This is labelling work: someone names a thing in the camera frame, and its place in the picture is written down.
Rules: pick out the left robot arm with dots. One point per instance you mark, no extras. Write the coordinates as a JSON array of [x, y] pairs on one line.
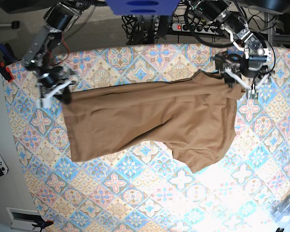
[[250, 69]]

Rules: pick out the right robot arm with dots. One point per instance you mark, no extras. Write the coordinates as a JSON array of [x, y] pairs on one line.
[[38, 59]]

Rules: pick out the red black clamp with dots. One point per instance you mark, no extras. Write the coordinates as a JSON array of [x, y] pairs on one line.
[[9, 58]]

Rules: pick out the patterned tablecloth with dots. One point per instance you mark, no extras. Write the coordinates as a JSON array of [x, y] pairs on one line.
[[144, 189]]

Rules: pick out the blue plate overhead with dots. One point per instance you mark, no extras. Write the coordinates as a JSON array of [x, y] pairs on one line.
[[142, 7]]

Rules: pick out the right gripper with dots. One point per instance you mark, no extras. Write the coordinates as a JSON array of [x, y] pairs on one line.
[[60, 91]]

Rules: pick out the brown t-shirt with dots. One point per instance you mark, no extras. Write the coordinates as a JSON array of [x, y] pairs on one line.
[[193, 117]]

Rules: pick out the white tray box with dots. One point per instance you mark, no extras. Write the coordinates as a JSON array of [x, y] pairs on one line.
[[23, 220]]

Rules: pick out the black power strip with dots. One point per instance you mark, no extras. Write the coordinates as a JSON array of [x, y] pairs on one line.
[[200, 28]]

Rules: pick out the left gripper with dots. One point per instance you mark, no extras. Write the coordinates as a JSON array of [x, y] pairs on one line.
[[251, 87]]

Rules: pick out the orange black clamp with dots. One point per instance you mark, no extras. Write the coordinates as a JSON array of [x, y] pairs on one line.
[[42, 224]]

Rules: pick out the clear plastic box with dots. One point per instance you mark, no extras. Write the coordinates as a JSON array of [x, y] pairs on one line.
[[281, 213]]

